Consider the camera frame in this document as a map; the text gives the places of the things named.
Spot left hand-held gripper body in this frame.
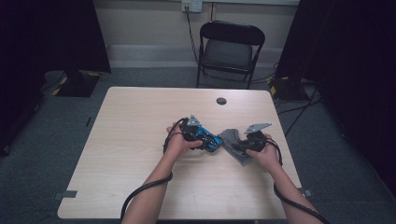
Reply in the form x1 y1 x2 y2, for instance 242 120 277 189
180 114 204 144

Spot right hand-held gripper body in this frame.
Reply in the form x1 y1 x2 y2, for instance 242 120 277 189
244 122 273 153

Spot grey cloth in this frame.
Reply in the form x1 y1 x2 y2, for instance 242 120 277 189
219 128 254 167

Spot blue toy car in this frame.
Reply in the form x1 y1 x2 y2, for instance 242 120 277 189
190 124 224 153

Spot person's left hand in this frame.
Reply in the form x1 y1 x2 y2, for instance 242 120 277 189
163 121 204 161

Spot person's right hand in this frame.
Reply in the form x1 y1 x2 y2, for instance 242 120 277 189
245 133 284 176

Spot black stand base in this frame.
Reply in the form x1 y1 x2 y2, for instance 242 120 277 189
55 69 101 98
269 76 310 103

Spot black folding chair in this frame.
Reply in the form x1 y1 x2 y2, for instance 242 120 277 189
195 20 266 91

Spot dark curtain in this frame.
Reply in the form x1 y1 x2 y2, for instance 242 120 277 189
275 0 396 198
0 0 112 157

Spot black floor cables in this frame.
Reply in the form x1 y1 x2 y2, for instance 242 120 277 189
276 83 323 138

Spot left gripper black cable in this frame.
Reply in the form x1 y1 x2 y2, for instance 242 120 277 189
120 117 190 222

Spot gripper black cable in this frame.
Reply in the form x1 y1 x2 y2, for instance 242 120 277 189
120 117 190 222
264 136 332 224

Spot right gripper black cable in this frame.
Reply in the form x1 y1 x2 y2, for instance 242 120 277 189
264 136 332 224

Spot black socket cable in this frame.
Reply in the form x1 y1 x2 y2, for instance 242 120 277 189
185 7 201 65

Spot white wall socket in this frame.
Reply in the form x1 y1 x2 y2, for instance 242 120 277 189
181 0 204 13

